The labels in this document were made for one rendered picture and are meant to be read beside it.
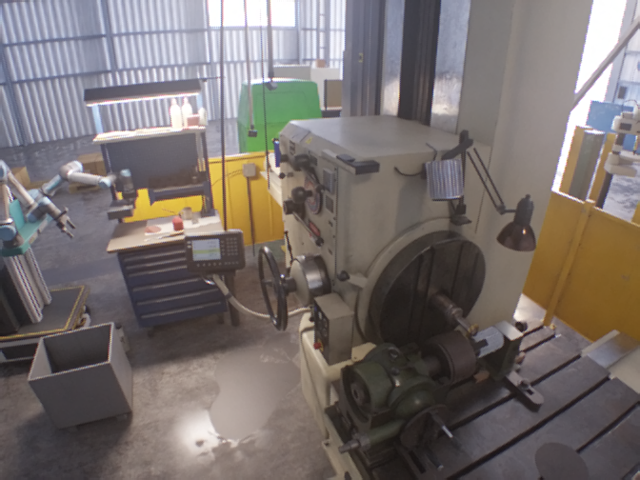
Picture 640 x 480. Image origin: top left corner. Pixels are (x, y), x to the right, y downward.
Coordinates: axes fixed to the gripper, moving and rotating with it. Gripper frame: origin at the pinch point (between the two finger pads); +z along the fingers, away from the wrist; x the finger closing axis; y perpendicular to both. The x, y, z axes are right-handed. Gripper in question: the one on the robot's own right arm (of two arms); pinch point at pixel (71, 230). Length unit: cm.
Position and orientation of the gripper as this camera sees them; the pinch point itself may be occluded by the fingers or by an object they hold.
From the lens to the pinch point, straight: 310.0
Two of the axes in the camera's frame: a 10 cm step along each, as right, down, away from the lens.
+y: -8.6, 5.0, -1.1
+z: 3.1, 6.8, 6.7
